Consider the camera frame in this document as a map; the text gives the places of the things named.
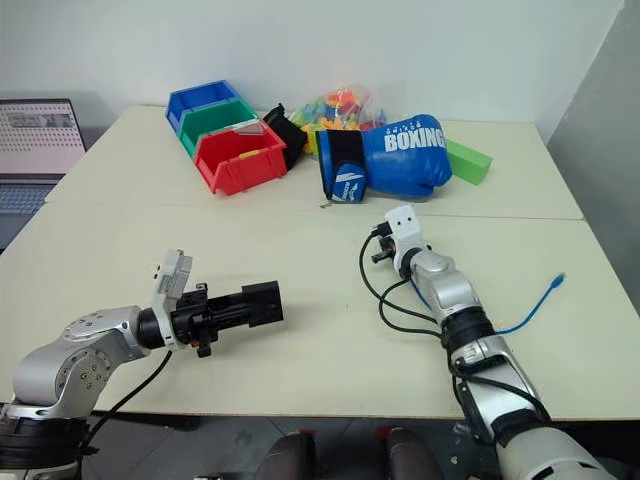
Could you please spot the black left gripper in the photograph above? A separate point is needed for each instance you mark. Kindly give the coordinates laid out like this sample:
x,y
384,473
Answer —
x,y
190,320

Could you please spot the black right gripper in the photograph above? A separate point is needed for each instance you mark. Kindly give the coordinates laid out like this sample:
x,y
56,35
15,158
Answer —
x,y
386,244

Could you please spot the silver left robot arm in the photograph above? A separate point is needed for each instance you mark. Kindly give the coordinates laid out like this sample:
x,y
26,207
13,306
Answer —
x,y
65,365

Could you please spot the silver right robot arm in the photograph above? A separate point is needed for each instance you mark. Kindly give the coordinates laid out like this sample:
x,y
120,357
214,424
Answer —
x,y
452,287

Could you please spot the blue boxing glove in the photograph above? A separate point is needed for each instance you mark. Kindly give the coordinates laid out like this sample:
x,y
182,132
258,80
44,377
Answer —
x,y
400,160

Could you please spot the green foam block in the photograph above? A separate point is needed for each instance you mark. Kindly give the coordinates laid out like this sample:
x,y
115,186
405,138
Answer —
x,y
467,160

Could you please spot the red plastic storage bin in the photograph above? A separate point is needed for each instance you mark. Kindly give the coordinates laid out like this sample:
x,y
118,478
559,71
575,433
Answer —
x,y
245,172

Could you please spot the bag of colourful toy pieces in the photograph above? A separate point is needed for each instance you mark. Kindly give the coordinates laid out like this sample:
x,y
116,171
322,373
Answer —
x,y
340,107

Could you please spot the small yellow piece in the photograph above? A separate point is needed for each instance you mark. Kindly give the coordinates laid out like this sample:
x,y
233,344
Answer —
x,y
249,154

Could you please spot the green plastic storage bin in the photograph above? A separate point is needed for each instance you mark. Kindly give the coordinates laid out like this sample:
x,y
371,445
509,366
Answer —
x,y
215,117

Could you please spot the blue plastic storage bin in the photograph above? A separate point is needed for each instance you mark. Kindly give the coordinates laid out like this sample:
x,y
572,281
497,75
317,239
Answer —
x,y
197,95

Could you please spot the grey laptop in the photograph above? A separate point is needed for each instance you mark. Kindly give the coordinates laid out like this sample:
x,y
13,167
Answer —
x,y
35,140

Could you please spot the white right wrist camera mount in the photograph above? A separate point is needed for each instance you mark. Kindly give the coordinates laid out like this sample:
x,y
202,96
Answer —
x,y
405,226

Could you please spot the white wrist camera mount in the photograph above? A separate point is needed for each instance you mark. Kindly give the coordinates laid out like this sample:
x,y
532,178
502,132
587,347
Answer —
x,y
405,226
168,281

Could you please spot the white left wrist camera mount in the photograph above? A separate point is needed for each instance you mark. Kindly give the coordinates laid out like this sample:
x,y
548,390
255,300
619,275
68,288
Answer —
x,y
168,281

